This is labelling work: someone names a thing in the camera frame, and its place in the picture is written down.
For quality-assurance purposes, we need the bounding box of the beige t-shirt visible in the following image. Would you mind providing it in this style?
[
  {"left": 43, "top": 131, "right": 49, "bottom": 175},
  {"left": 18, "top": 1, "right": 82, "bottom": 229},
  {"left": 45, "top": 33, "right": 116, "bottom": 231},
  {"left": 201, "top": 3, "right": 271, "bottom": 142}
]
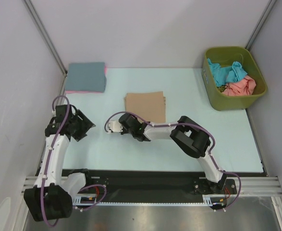
[{"left": 124, "top": 91, "right": 166, "bottom": 123}]

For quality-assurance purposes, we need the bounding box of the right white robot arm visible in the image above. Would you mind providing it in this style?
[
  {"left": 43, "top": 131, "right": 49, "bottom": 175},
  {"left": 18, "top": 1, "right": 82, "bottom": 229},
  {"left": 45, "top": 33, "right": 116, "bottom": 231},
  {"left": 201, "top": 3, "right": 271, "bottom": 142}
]
[{"left": 119, "top": 113, "right": 227, "bottom": 193}]

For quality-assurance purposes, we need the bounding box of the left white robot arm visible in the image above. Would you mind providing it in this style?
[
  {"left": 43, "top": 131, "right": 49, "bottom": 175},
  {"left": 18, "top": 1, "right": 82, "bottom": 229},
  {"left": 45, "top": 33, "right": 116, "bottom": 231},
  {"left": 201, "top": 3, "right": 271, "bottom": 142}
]
[{"left": 24, "top": 104, "right": 95, "bottom": 221}]

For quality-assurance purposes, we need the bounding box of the folded pink t-shirt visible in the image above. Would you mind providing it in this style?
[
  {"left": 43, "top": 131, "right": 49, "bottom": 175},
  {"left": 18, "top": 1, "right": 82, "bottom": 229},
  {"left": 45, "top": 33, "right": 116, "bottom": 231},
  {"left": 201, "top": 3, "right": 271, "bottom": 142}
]
[{"left": 65, "top": 66, "right": 108, "bottom": 94}]

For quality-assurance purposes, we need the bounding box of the folded grey-blue t-shirt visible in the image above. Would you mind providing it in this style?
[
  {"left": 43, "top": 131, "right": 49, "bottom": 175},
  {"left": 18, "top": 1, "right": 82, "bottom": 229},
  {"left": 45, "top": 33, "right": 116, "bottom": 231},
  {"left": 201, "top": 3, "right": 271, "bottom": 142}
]
[{"left": 65, "top": 62, "right": 108, "bottom": 93}]

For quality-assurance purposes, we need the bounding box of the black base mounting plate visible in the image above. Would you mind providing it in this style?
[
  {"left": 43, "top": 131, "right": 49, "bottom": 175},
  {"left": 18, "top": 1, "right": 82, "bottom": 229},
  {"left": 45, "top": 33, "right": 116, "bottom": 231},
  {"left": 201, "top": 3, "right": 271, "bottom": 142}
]
[{"left": 61, "top": 169, "right": 268, "bottom": 203}]

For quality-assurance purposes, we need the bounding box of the dark green patterned garment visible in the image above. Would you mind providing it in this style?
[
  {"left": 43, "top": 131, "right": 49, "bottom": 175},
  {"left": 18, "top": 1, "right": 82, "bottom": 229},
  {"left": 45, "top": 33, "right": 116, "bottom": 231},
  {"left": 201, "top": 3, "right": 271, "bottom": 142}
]
[{"left": 217, "top": 85, "right": 227, "bottom": 93}]

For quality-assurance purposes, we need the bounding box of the teal crumpled t-shirt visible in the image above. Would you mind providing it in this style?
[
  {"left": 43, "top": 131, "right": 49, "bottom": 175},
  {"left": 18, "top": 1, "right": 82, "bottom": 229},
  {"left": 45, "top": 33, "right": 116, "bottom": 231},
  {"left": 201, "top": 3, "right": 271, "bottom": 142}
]
[{"left": 207, "top": 58, "right": 247, "bottom": 87}]

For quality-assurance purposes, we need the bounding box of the olive green plastic bin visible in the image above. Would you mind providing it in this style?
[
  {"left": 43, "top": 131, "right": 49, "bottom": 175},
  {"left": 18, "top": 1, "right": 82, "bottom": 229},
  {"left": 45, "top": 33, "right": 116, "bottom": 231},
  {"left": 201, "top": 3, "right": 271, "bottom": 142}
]
[{"left": 202, "top": 46, "right": 267, "bottom": 111}]

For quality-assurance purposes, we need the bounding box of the salmon pink crumpled t-shirt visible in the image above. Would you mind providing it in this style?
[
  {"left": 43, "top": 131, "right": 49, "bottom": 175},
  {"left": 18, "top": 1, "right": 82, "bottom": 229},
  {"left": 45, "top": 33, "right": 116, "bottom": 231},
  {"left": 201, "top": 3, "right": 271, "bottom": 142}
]
[{"left": 222, "top": 75, "right": 256, "bottom": 96}]

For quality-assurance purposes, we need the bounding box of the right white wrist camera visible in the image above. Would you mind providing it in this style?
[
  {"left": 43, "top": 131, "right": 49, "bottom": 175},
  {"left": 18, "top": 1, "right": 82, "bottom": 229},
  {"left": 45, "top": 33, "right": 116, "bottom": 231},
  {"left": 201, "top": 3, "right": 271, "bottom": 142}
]
[{"left": 107, "top": 120, "right": 123, "bottom": 134}]

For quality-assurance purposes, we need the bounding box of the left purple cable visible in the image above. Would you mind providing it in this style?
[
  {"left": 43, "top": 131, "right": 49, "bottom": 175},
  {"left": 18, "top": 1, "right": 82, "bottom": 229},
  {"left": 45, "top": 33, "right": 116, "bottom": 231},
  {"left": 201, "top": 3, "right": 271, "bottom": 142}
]
[{"left": 39, "top": 95, "right": 107, "bottom": 228}]

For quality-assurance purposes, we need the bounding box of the left white cable duct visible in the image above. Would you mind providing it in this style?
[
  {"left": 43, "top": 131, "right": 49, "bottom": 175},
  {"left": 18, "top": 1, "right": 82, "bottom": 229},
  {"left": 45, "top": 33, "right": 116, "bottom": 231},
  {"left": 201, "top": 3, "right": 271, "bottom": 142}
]
[{"left": 73, "top": 193, "right": 103, "bottom": 206}]

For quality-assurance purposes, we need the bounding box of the white cable duct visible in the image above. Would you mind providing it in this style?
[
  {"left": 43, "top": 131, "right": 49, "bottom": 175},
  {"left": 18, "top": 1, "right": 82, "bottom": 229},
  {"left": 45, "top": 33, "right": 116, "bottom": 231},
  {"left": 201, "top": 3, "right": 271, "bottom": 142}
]
[
  {"left": 202, "top": 195, "right": 227, "bottom": 206},
  {"left": 73, "top": 193, "right": 103, "bottom": 206}
]

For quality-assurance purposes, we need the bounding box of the left aluminium corner post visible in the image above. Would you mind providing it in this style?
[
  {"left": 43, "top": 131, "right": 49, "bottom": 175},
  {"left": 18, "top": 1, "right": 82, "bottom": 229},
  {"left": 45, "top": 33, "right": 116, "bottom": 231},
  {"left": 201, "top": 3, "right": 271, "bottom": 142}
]
[{"left": 23, "top": 0, "right": 68, "bottom": 77}]

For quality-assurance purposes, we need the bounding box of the aluminium corner post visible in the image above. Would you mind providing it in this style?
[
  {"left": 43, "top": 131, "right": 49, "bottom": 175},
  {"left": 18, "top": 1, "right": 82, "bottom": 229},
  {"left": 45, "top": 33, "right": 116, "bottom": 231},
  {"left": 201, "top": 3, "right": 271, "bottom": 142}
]
[
  {"left": 245, "top": 0, "right": 278, "bottom": 50},
  {"left": 23, "top": 0, "right": 68, "bottom": 77}
]

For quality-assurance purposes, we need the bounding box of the right white cable duct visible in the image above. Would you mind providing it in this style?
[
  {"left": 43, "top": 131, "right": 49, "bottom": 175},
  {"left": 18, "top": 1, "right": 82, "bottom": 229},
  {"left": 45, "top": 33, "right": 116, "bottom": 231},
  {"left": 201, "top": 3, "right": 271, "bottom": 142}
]
[{"left": 202, "top": 195, "right": 227, "bottom": 206}]

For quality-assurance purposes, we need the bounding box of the right aluminium corner post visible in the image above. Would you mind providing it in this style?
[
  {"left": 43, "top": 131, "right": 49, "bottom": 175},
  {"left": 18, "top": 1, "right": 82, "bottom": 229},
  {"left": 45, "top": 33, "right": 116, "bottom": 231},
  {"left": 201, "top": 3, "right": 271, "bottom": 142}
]
[{"left": 245, "top": 0, "right": 278, "bottom": 50}]

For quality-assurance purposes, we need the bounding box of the aluminium extrusion rail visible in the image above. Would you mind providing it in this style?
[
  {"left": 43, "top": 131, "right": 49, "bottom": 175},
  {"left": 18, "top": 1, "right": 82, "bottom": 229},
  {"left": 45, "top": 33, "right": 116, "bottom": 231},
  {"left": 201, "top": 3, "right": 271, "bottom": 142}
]
[{"left": 21, "top": 176, "right": 282, "bottom": 197}]

